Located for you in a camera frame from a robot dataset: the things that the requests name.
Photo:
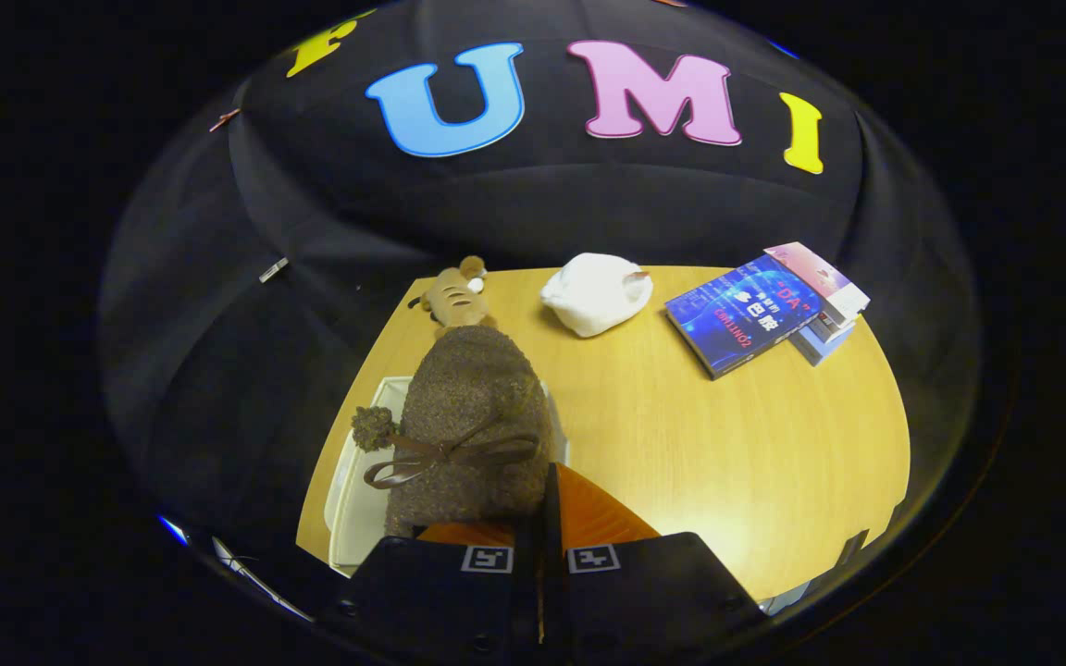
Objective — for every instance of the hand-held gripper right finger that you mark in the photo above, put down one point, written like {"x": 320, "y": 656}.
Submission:
{"x": 644, "y": 592}

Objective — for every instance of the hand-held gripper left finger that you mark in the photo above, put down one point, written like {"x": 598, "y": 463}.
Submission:
{"x": 440, "y": 592}

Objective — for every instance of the grey fabric storage box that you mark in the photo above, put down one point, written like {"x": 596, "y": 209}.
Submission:
{"x": 353, "y": 518}

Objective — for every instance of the brown fuzzy shoe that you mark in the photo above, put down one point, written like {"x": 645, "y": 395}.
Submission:
{"x": 468, "y": 388}

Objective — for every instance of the blue cover book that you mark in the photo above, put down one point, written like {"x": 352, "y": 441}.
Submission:
{"x": 741, "y": 319}

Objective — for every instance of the brown striped plush toy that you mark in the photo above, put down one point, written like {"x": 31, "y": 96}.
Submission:
{"x": 454, "y": 296}

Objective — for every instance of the grey blue book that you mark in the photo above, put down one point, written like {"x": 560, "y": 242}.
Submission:
{"x": 820, "y": 344}

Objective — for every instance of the black backdrop cloth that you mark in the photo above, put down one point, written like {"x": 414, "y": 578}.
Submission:
{"x": 218, "y": 351}

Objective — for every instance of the silver metal clip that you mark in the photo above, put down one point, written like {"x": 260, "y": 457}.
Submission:
{"x": 274, "y": 269}

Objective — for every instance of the red metal clip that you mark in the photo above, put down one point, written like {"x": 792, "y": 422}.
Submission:
{"x": 224, "y": 119}

